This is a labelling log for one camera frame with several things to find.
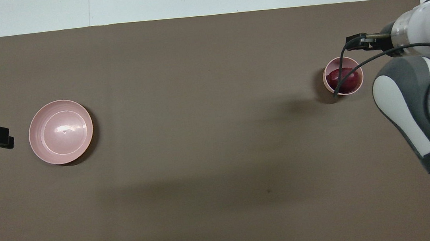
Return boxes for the pink bowl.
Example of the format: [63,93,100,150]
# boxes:
[321,54,366,98]

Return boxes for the dark red apple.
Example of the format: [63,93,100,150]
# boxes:
[325,66,362,95]

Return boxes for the pink plate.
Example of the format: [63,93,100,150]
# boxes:
[25,97,97,168]

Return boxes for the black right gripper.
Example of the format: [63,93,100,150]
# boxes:
[345,30,396,54]

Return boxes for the brown table mat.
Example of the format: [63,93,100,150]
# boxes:
[0,0,430,241]

